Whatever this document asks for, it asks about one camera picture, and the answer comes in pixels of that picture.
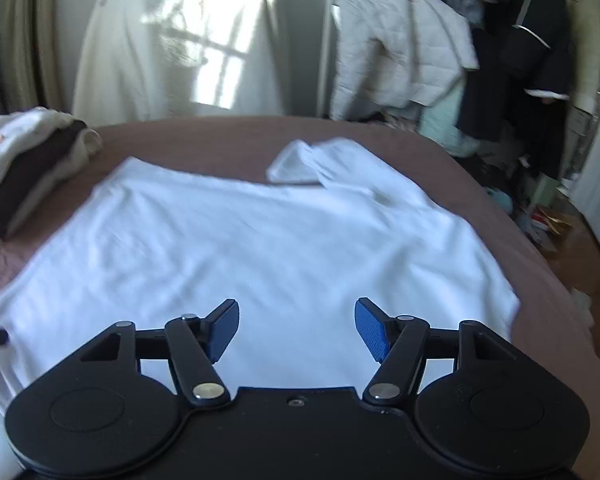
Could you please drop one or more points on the beige curtain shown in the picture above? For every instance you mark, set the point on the beige curtain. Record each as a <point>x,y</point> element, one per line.
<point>29,74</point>

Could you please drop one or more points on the white quilted jacket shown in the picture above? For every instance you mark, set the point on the white quilted jacket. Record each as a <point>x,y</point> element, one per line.
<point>394,52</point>

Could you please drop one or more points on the brown bed cover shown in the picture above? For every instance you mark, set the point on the brown bed cover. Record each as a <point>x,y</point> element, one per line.
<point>549,326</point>

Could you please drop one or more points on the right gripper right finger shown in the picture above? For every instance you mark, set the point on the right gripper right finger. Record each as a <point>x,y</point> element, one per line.
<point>398,346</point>

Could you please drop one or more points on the white t-shirt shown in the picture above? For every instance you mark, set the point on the white t-shirt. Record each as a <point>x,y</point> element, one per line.
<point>332,224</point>

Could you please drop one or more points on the folded clothes stack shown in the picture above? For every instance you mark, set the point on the folded clothes stack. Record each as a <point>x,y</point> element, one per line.
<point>39,148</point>

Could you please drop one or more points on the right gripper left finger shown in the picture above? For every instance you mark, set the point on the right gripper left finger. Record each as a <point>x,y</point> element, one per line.
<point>195,345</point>

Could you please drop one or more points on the white cloth covered furniture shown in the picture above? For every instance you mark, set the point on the white cloth covered furniture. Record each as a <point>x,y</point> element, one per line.
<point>145,60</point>

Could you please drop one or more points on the dark hanging clothes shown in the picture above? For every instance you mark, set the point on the dark hanging clothes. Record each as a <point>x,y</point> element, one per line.
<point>523,84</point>

